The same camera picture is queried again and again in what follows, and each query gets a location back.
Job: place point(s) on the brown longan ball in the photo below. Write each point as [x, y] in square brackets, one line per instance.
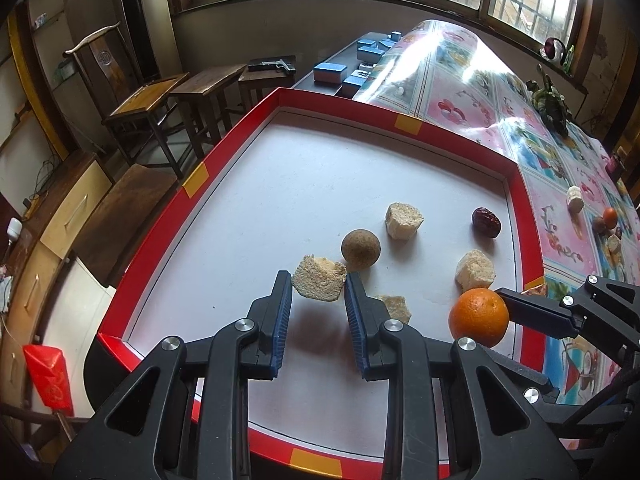
[360, 249]
[598, 225]

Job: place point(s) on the beige cake chunk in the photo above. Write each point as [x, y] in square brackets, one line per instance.
[614, 245]
[396, 307]
[402, 221]

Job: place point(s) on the beige cake cube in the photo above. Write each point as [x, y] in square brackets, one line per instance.
[319, 278]

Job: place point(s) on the colourful fruit pattern tablecloth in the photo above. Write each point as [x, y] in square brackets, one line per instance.
[445, 74]

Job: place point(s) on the dark red jujube date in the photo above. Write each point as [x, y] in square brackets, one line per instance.
[486, 222]

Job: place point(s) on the blue mahjong tile box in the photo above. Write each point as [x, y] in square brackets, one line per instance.
[330, 73]

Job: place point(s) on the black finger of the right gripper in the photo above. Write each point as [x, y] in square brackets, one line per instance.
[545, 315]

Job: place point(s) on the wooden cabinet drawers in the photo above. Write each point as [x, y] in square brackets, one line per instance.
[76, 188]

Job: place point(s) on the red tray box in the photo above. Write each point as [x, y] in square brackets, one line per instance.
[318, 186]

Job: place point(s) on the wooden chair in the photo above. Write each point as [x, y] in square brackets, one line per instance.
[135, 113]

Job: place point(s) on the dark jar with cork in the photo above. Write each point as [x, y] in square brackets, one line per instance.
[614, 167]

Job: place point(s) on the dark green leafy vegetable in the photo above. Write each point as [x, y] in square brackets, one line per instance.
[549, 103]

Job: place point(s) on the red paper bag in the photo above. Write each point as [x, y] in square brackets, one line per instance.
[48, 372]

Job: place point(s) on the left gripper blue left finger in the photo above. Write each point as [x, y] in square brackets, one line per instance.
[278, 314]

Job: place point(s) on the orange tangerine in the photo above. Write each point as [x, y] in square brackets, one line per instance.
[610, 218]
[480, 314]

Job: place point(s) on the red white object on sill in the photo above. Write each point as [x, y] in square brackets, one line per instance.
[554, 51]

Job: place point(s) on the green bottle on sill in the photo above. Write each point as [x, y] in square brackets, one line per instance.
[568, 60]

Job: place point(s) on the dark wooden stool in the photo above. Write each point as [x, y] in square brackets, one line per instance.
[255, 85]

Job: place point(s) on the black toy pistol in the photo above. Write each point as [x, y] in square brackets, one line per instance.
[278, 64]

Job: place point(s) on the beige cake piece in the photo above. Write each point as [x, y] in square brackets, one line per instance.
[474, 270]

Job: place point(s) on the beige cake block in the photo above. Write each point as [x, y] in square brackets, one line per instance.
[574, 200]

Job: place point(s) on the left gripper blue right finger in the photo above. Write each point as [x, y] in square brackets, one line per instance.
[361, 323]

